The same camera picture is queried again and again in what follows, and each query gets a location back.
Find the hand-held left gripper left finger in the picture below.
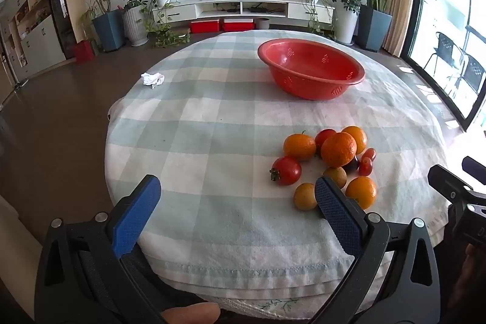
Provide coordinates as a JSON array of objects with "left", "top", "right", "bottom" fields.
[{"left": 34, "top": 175, "right": 168, "bottom": 324}]

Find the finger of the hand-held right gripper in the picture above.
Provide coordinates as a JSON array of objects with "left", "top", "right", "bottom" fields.
[
  {"left": 428, "top": 165, "right": 486, "bottom": 211},
  {"left": 462, "top": 156, "right": 486, "bottom": 176}
]

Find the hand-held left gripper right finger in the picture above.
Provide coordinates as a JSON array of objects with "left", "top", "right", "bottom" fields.
[{"left": 311, "top": 175, "right": 441, "bottom": 324}]

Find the small yellow-brown fruit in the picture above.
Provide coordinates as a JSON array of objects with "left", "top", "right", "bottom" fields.
[
  {"left": 323, "top": 167, "right": 347, "bottom": 190},
  {"left": 293, "top": 183, "right": 319, "bottom": 211}
]

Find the large mandarin orange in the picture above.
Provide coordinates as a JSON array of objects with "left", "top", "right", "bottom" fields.
[{"left": 321, "top": 132, "right": 358, "bottom": 168}]

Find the large red tomato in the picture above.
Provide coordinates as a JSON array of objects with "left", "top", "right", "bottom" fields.
[{"left": 270, "top": 156, "right": 302, "bottom": 186}]

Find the mandarin orange with stem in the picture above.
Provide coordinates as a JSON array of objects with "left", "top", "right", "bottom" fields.
[{"left": 283, "top": 131, "right": 317, "bottom": 161}]

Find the red colander bowl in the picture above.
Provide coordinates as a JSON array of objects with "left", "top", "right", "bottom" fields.
[{"left": 257, "top": 39, "right": 366, "bottom": 101}]

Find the person's right hand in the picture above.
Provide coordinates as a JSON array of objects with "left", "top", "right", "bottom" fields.
[{"left": 457, "top": 244, "right": 486, "bottom": 305}]

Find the person's left hand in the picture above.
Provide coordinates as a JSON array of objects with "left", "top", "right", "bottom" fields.
[{"left": 161, "top": 302, "right": 221, "bottom": 324}]

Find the black chair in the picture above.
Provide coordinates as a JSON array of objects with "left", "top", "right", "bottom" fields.
[
  {"left": 423, "top": 32, "right": 466, "bottom": 76},
  {"left": 448, "top": 54, "right": 486, "bottom": 99}
]

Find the checked tablecloth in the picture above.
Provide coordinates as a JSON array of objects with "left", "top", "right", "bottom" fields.
[{"left": 104, "top": 30, "right": 450, "bottom": 321}]

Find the white floral cloth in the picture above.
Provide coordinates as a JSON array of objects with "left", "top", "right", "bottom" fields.
[{"left": 213, "top": 292, "right": 380, "bottom": 321}]

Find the white crumpled tissue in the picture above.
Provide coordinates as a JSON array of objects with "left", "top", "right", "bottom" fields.
[{"left": 141, "top": 73, "right": 165, "bottom": 89}]

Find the red bin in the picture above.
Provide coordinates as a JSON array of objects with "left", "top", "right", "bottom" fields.
[{"left": 74, "top": 40, "right": 95, "bottom": 63}]

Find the plant in white ribbed pot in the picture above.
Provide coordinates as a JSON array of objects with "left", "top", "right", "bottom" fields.
[{"left": 122, "top": 0, "right": 149, "bottom": 47}]

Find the bushy plant in white pot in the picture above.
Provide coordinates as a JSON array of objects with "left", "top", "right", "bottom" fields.
[{"left": 328, "top": 0, "right": 361, "bottom": 45}]

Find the red storage box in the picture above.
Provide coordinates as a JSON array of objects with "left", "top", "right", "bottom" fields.
[
  {"left": 190, "top": 19, "right": 221, "bottom": 34},
  {"left": 222, "top": 18, "right": 254, "bottom": 32}
]

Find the white TV cabinet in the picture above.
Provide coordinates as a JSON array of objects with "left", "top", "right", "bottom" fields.
[{"left": 152, "top": 0, "right": 335, "bottom": 24}]

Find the wall cabinet unit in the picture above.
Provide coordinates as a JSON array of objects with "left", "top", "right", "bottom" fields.
[{"left": 0, "top": 0, "right": 67, "bottom": 82}]

